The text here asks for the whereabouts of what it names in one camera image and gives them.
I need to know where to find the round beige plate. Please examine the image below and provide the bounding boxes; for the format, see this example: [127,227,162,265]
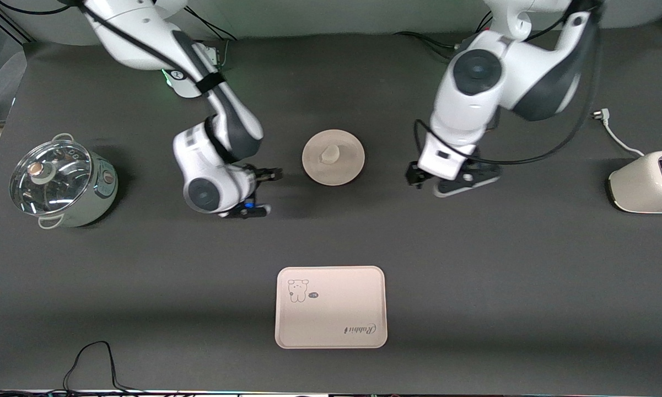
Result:
[302,129,365,186]

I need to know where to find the glass pot lid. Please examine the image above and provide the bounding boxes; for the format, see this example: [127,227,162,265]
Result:
[9,139,93,216]

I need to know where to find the thin black floor cable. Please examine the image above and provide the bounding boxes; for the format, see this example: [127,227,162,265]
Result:
[62,341,147,395]

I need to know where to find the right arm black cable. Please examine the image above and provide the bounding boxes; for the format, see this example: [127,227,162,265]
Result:
[0,0,227,94]

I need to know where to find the beige rectangular rabbit tray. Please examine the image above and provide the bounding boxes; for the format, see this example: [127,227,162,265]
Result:
[275,266,388,350]

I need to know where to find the white toaster power cable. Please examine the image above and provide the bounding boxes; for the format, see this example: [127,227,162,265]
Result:
[591,109,647,158]

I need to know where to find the pale green electric pot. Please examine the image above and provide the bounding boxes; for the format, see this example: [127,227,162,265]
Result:
[9,133,119,229]

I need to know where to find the white toaster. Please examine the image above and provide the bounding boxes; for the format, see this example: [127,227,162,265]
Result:
[608,150,662,214]

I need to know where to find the black base cable bundle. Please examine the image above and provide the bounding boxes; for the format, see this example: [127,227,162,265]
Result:
[186,4,238,44]
[393,30,459,60]

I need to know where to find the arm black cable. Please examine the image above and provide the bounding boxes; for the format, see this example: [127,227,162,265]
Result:
[0,0,227,94]
[413,0,605,167]

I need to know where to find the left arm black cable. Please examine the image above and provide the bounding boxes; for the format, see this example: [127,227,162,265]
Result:
[413,0,605,167]

